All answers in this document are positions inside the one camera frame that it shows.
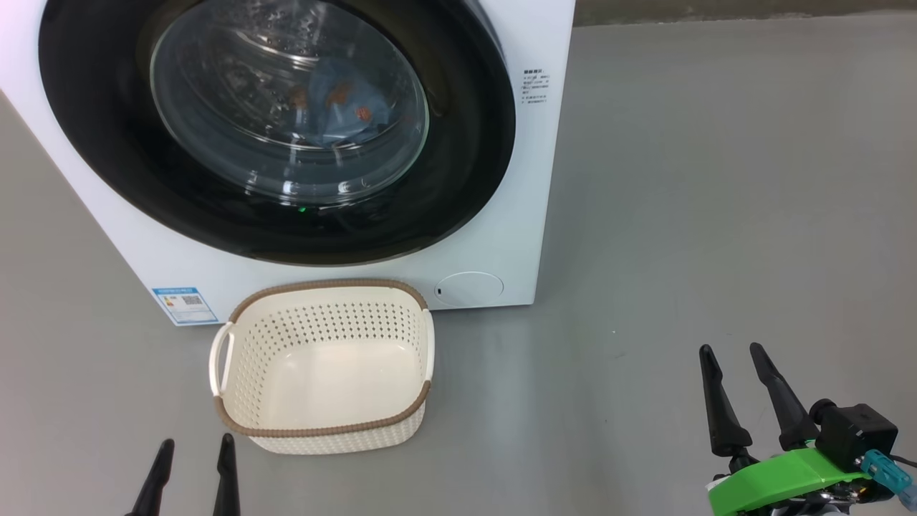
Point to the round white filter cover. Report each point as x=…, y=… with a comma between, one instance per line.
x=469, y=289

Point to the teal right camera connector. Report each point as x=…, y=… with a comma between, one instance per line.
x=885, y=473

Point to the white front-load washing machine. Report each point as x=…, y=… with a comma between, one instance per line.
x=516, y=215

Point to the cream perforated laundry basket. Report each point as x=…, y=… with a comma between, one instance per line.
x=322, y=380

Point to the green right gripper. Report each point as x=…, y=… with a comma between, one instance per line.
x=781, y=484

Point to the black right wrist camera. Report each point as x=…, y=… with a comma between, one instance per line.
x=856, y=433

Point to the black round glass washer door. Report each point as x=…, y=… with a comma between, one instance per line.
x=107, y=158

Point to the stainless steel washing machine drum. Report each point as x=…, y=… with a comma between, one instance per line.
x=243, y=72

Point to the blue energy label sticker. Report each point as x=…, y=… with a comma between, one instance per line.
x=185, y=306

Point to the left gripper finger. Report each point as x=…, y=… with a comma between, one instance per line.
x=227, y=487
x=154, y=487

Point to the blue orange-print garment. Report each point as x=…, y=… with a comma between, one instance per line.
x=344, y=107

